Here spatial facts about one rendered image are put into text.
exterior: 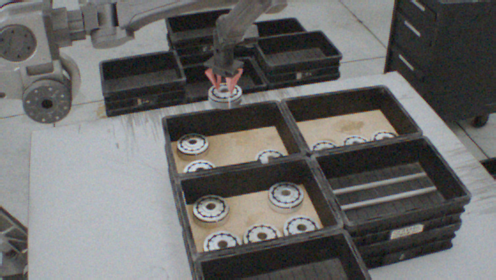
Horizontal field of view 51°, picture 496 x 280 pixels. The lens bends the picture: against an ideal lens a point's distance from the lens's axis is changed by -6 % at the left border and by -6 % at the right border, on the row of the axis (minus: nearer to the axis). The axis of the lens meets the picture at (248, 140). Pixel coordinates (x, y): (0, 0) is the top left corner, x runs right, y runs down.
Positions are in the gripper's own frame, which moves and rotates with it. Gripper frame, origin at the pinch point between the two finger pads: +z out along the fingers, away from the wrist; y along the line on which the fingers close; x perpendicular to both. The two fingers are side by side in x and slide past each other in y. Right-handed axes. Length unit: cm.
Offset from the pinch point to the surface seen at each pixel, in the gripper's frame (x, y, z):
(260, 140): -8.3, -8.4, 21.9
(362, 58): -220, 23, 98
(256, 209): 20.3, -22.6, 23.0
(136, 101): -41, 75, 51
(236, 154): 2.1, -4.9, 22.2
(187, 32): -113, 97, 51
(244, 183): 16.6, -16.6, 18.6
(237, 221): 26.9, -20.2, 23.1
